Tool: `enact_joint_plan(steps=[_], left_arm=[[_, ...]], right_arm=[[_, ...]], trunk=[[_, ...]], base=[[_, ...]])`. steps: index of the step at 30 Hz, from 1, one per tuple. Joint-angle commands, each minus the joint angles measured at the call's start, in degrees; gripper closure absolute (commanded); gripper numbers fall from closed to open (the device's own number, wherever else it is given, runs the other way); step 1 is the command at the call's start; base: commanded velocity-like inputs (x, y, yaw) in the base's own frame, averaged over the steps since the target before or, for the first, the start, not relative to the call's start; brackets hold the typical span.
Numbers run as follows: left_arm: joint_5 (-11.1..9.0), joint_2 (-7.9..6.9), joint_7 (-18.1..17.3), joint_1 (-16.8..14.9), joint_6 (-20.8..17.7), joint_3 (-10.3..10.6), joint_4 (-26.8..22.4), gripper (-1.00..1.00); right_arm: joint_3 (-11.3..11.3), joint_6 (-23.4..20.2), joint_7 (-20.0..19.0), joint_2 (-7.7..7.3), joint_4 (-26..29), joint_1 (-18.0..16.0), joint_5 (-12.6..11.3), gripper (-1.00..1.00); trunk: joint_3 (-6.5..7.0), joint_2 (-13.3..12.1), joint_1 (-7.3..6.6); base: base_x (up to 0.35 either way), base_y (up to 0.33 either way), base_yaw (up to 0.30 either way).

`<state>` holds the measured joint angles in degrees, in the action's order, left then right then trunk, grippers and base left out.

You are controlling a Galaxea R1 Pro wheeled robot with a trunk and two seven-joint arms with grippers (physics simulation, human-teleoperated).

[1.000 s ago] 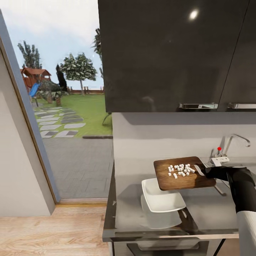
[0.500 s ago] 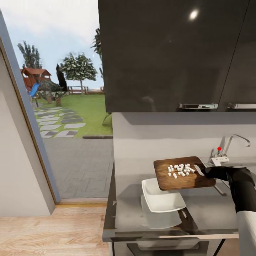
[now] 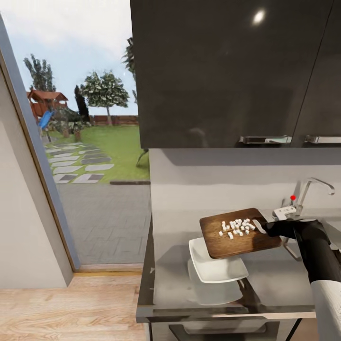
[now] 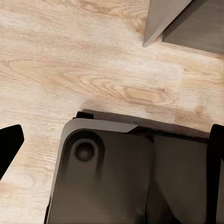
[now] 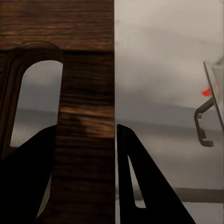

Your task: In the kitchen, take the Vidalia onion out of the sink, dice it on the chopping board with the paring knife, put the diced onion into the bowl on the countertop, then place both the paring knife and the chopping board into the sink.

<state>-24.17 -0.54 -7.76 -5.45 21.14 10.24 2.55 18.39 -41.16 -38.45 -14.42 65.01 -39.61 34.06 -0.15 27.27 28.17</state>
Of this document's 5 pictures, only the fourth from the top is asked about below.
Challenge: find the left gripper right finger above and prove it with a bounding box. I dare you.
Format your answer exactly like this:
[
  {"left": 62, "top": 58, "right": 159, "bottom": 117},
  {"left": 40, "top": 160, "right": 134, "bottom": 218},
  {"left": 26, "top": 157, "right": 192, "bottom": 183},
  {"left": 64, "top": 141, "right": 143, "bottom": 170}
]
[{"left": 209, "top": 124, "right": 224, "bottom": 162}]

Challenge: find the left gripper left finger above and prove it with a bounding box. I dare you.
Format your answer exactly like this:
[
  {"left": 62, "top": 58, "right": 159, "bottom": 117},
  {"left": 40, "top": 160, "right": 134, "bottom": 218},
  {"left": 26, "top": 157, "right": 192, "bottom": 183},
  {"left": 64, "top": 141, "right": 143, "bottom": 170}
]
[{"left": 0, "top": 124, "right": 24, "bottom": 180}]

